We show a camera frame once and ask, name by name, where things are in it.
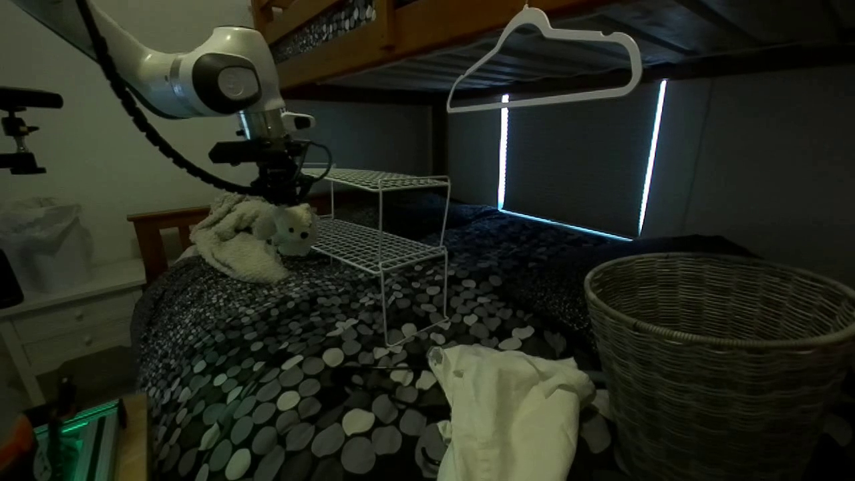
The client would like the white cloth in front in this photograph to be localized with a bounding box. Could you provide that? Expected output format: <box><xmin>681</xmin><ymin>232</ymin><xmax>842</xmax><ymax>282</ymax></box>
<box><xmin>427</xmin><ymin>344</ymin><xmax>597</xmax><ymax>481</ymax></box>

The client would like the white wire two-tier shelf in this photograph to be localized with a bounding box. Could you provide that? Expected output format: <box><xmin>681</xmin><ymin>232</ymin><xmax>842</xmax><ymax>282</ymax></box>
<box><xmin>312</xmin><ymin>169</ymin><xmax>451</xmax><ymax>322</ymax></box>

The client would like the grey wicker basket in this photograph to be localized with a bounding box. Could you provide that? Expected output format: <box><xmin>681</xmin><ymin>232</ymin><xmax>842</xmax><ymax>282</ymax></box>
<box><xmin>586</xmin><ymin>252</ymin><xmax>855</xmax><ymax>481</ymax></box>

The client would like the green lit device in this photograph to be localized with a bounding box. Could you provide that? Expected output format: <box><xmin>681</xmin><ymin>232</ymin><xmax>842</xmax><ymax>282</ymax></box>
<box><xmin>33</xmin><ymin>402</ymin><xmax>126</xmax><ymax>481</ymax></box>

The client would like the white plastic clothes hanger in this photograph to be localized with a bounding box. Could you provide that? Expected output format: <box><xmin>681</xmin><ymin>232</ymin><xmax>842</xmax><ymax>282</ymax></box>
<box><xmin>447</xmin><ymin>6</ymin><xmax>645</xmax><ymax>115</ymax></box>

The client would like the white bag on nightstand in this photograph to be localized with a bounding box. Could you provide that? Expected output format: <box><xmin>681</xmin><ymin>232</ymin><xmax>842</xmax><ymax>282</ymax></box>
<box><xmin>0</xmin><ymin>197</ymin><xmax>92</xmax><ymax>296</ymax></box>

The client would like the white nightstand drawer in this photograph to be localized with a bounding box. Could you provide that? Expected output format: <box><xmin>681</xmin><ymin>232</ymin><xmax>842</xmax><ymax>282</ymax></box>
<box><xmin>0</xmin><ymin>260</ymin><xmax>144</xmax><ymax>403</ymax></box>

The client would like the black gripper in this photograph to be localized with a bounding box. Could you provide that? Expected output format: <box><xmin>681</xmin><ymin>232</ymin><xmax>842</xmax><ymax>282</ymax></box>
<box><xmin>208</xmin><ymin>139</ymin><xmax>332</xmax><ymax>200</ymax></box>

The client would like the wooden bed headboard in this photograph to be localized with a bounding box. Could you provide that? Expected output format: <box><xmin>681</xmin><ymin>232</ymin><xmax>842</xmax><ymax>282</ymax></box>
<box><xmin>129</xmin><ymin>210</ymin><xmax>205</xmax><ymax>284</ymax></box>

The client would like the dark roller window blind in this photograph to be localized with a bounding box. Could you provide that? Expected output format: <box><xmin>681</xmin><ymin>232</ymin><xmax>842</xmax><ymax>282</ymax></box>
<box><xmin>443</xmin><ymin>77</ymin><xmax>669</xmax><ymax>240</ymax></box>

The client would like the cream crumpled blanket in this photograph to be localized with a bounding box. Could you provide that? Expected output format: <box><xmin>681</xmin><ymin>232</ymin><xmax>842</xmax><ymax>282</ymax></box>
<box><xmin>182</xmin><ymin>195</ymin><xmax>287</xmax><ymax>284</ymax></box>

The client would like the black corrugated cable hose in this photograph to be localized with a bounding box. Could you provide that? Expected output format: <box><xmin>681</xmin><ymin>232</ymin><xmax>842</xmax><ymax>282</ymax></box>
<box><xmin>74</xmin><ymin>0</ymin><xmax>271</xmax><ymax>195</ymax></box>

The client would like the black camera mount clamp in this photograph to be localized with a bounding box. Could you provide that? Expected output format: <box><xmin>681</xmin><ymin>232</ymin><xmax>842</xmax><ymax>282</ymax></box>
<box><xmin>0</xmin><ymin>85</ymin><xmax>64</xmax><ymax>173</ymax></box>

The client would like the white stuffed toy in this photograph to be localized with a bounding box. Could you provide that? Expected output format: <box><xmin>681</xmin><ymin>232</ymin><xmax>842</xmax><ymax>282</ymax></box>
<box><xmin>252</xmin><ymin>203</ymin><xmax>319</xmax><ymax>258</ymax></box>

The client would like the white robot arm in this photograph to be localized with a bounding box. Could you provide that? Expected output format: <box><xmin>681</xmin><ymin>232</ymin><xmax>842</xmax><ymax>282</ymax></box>
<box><xmin>10</xmin><ymin>0</ymin><xmax>319</xmax><ymax>207</ymax></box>

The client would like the wooden bunk bed frame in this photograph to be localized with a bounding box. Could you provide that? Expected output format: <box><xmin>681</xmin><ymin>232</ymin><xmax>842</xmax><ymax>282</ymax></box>
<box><xmin>248</xmin><ymin>0</ymin><xmax>855</xmax><ymax>171</ymax></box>

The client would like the black dotted bedspread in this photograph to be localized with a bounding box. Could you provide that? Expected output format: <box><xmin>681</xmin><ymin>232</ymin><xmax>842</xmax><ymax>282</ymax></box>
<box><xmin>132</xmin><ymin>207</ymin><xmax>745</xmax><ymax>481</ymax></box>

